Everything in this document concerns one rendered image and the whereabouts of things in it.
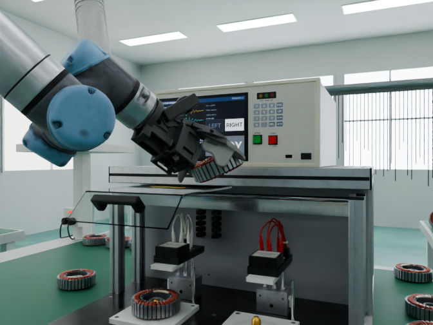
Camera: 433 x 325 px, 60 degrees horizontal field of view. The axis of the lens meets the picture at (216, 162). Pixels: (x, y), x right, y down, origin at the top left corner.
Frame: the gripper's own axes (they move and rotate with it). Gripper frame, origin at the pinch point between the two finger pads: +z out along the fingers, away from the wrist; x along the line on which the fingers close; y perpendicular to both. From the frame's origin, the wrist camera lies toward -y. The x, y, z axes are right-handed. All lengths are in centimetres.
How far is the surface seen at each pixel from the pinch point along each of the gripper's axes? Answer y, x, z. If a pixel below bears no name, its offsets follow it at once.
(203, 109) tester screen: -21.1, -10.3, -0.6
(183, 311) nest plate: 23.0, -21.2, 17.9
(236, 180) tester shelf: -4.8, -5.1, 10.9
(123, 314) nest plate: 26.6, -30.1, 8.1
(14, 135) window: -256, -503, 36
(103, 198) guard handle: 12.0, -15.7, -13.8
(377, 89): -280, -49, 237
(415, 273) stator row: -7, 12, 79
